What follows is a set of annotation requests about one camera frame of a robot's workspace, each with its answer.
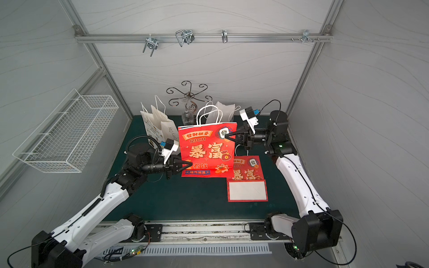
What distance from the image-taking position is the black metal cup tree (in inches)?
33.2

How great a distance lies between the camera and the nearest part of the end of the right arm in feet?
1.88

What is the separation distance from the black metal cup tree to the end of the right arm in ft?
1.03
